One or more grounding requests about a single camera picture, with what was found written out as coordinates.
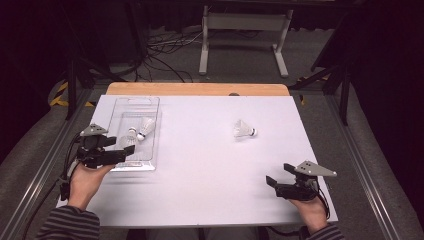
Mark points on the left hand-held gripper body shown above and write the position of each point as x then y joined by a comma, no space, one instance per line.
95,156

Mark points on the clear plastic storage box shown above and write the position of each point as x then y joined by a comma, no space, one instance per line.
146,150

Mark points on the aluminium floor rail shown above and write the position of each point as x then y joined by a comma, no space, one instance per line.
363,166
40,173

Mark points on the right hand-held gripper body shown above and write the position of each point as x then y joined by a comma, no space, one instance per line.
300,191

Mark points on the white metal stand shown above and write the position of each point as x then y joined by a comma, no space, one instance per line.
246,21

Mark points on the black metal stand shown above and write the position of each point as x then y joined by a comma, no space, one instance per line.
70,90
344,100

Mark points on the person's left hand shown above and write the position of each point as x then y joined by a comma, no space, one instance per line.
83,186

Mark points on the white feather shuttlecock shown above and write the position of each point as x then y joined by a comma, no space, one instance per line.
241,129
147,126
128,140

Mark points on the person's right hand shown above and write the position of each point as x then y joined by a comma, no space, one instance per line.
313,215

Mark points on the yellow black floor tape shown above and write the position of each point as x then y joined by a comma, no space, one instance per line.
60,98

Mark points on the wooden table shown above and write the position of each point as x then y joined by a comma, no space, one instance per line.
200,89

